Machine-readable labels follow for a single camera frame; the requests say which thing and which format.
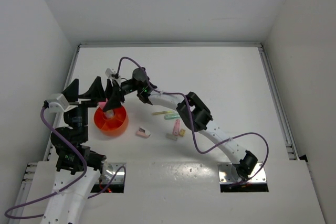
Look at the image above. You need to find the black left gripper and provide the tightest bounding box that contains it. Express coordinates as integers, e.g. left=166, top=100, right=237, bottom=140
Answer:
left=63, top=76, right=106, bottom=141

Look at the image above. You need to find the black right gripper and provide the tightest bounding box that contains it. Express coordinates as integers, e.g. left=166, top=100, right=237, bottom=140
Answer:
left=100, top=79, right=141, bottom=111

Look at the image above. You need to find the orange round desk organizer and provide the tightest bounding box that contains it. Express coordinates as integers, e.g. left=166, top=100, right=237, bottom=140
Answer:
left=93, top=106, right=129, bottom=137

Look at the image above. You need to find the yellow pen with clear cap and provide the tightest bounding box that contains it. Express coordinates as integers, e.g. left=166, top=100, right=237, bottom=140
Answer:
left=152, top=110, right=175, bottom=115

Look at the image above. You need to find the pink glue stick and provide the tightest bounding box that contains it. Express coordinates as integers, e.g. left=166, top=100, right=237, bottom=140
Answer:
left=98, top=101, right=114, bottom=119

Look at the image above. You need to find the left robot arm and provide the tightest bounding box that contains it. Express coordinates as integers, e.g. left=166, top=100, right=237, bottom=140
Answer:
left=41, top=77, right=106, bottom=223

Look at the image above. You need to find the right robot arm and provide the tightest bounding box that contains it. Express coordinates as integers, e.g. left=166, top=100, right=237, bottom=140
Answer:
left=103, top=68, right=258, bottom=180

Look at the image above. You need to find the green correction tape case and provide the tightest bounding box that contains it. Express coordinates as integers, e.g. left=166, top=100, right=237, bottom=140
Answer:
left=164, top=113, right=180, bottom=120

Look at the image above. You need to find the grey eraser block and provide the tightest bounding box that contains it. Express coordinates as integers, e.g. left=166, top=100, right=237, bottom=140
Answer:
left=165, top=133, right=178, bottom=141

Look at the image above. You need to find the pink correction tape case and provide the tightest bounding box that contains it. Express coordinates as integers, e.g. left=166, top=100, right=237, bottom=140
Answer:
left=173, top=119, right=181, bottom=136

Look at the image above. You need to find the yellow eraser block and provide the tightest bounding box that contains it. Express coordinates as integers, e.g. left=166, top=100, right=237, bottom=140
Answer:
left=179, top=129, right=186, bottom=137

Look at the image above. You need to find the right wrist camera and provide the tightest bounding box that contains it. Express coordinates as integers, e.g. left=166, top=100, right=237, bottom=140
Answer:
left=105, top=68, right=121, bottom=83

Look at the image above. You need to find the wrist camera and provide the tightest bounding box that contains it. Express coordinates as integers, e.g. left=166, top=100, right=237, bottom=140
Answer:
left=105, top=68, right=121, bottom=83
left=44, top=93, right=71, bottom=113

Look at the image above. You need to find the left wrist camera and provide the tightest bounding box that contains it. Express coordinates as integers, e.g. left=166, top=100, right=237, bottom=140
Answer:
left=44, top=93, right=71, bottom=113

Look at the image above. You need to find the aluminium frame rail left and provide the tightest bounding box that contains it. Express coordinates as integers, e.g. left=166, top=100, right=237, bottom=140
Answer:
left=41, top=45, right=81, bottom=162

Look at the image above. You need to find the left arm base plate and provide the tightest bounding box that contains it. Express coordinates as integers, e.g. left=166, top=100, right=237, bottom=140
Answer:
left=99, top=162, right=127, bottom=184

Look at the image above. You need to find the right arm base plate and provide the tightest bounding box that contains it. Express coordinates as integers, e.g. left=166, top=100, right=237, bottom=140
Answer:
left=217, top=162, right=267, bottom=183

